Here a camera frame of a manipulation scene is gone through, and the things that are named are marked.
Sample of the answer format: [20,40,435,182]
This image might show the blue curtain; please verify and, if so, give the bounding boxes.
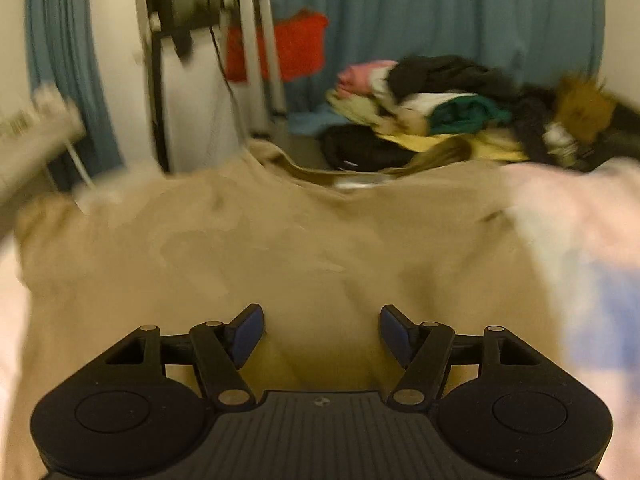
[265,0,607,137]
[24,0,124,173]

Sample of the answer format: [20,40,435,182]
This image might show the white panel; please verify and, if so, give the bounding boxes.
[84,0,253,177]

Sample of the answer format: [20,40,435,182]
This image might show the beige t-shirt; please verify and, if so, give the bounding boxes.
[14,139,568,480]

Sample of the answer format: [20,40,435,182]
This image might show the black cable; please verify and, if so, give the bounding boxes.
[209,25,247,137]

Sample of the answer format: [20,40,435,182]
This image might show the pile of mixed clothes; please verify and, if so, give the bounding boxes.
[320,55,640,175]

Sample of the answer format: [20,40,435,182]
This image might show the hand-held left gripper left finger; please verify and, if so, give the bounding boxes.
[102,303,265,409]

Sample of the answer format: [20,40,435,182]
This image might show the white blurry object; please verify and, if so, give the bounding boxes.
[0,82,87,206]

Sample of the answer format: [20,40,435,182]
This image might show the red cloth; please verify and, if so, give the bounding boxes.
[225,9,330,83]

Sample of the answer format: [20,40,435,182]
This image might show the silver tripod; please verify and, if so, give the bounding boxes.
[218,0,289,137]

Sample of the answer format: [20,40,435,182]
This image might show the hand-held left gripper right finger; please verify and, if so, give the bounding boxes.
[379,304,546,409]

